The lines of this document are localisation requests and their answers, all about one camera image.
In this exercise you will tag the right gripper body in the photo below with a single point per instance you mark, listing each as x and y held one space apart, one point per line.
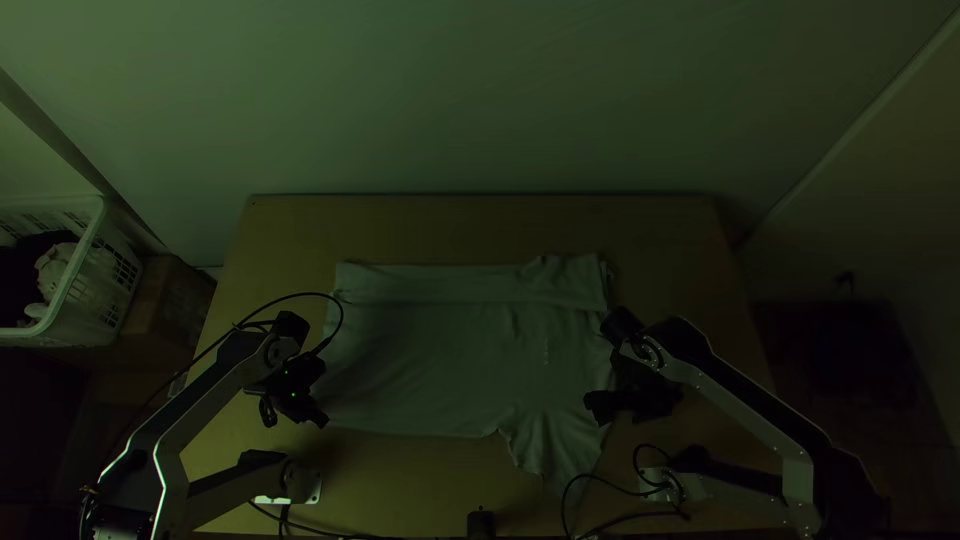
636 397

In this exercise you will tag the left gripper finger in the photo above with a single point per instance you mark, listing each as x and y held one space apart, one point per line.
268 413
318 418

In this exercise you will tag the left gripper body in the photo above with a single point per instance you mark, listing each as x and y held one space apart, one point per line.
300 382

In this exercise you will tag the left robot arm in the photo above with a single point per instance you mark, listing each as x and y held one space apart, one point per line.
225 375

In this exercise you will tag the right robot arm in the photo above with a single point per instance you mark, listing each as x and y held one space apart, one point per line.
735 390

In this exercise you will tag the white t-shirt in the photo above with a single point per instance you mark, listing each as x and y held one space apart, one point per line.
465 360

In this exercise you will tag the white laundry basket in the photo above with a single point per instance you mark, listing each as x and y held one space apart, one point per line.
101 277

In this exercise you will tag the heap of clothes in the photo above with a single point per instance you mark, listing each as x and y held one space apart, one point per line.
45 270

